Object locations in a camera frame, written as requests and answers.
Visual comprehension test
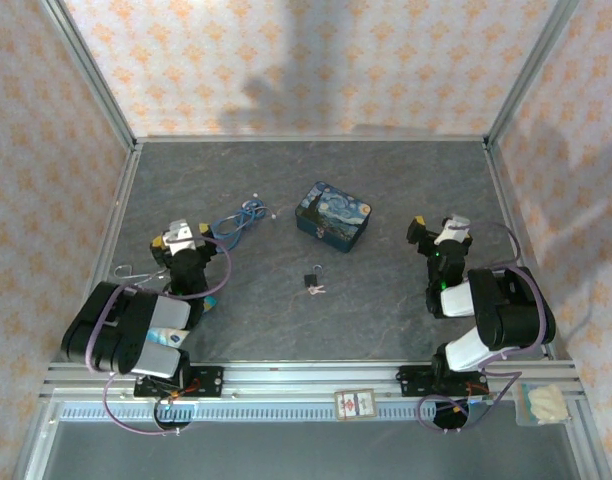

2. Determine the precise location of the starry night painted box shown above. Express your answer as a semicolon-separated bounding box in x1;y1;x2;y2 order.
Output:
294;180;374;254

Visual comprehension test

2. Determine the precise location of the blue white snack packet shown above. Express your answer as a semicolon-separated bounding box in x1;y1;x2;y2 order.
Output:
146;294;219;350

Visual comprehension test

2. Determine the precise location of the plastic bag with white contents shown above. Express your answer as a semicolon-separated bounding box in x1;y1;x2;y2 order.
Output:
514;382;570;428

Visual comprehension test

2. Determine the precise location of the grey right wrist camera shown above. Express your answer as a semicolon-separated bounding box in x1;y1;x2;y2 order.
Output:
434;212;471;246

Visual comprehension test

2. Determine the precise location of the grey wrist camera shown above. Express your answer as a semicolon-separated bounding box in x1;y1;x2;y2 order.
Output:
434;212;471;246
164;219;198;257

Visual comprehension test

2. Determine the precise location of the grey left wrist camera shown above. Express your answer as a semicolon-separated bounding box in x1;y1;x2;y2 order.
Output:
164;219;198;257

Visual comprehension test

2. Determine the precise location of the blue cord with white ends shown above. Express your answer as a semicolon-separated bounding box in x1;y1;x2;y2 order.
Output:
210;191;280;250

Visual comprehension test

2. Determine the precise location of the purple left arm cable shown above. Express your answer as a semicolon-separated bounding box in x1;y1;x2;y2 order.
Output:
85;234;234;437

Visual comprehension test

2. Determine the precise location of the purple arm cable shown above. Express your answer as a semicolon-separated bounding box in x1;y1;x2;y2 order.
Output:
417;222;551;435
85;234;234;437

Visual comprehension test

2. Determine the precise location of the aluminium side rail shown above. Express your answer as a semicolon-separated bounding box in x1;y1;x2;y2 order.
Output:
484;143;573;362
60;147;143;362

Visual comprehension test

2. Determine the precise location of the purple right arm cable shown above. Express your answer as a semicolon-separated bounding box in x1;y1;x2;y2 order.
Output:
417;222;551;435

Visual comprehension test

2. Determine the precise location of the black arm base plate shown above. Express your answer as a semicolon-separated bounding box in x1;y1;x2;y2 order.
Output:
397;364;488;399
134;366;224;399

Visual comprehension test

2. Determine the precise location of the red orange wire bundle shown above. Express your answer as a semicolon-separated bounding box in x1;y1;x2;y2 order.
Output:
463;382;492;404
166;379;203;404

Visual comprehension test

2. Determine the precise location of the thin aluminium wall rail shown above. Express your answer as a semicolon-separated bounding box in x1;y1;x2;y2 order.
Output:
134;132;490;144

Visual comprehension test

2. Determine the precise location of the wide aluminium table rail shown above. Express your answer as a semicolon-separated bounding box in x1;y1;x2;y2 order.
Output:
41;360;586;402

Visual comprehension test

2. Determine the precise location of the grey slotted cable duct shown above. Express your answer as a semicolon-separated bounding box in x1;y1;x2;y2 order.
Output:
59;403;518;422

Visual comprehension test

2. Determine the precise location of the aluminium frame post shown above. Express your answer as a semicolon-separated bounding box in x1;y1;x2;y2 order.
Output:
39;0;138;151
484;0;583;147

